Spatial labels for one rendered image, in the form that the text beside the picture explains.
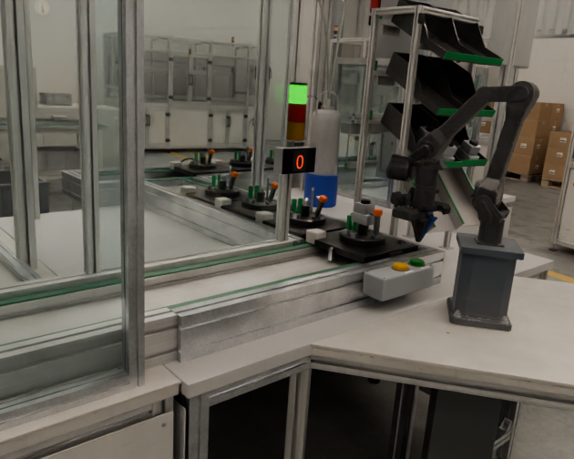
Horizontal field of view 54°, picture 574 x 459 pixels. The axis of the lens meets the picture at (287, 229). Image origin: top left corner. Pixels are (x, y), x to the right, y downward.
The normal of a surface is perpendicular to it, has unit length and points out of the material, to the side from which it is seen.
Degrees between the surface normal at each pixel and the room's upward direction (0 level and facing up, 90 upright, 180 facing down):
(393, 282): 90
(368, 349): 0
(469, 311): 90
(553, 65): 90
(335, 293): 90
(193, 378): 0
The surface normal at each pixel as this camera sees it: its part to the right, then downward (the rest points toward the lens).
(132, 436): 0.65, 0.24
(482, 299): -0.21, 0.24
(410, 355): 0.07, -0.96
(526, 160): -0.81, 0.10
